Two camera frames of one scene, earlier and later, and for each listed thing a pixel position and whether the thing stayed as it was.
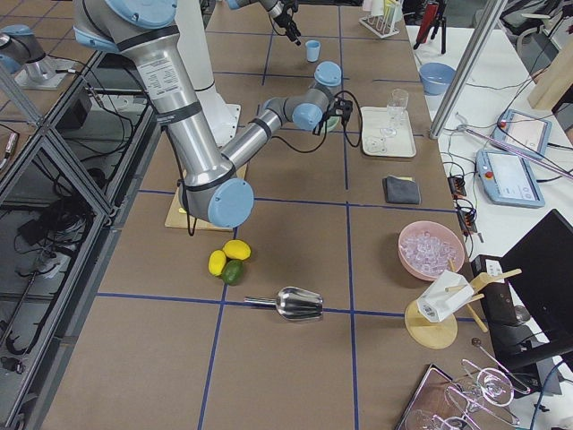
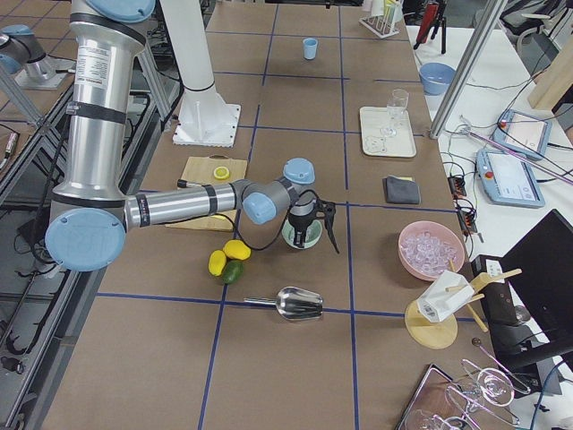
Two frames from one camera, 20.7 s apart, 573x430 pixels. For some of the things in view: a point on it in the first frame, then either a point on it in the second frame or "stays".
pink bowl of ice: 425,248 stays
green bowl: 331,122 → 312,234
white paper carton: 444,295 stays
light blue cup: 312,49 stays
